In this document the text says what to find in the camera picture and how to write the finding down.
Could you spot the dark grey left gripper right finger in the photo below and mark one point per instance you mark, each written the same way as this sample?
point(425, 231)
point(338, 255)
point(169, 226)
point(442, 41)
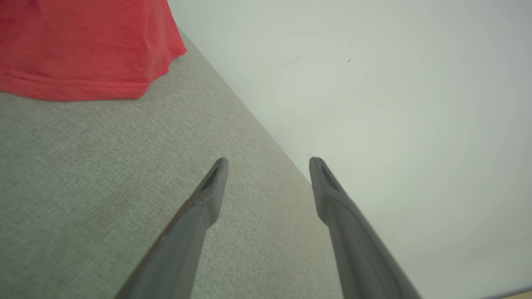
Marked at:
point(353, 249)

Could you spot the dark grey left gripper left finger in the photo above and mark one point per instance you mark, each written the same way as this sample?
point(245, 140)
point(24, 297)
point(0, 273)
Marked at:
point(183, 249)

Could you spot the red jersey with white trim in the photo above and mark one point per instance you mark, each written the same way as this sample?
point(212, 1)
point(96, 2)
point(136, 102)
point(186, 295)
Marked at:
point(83, 41)

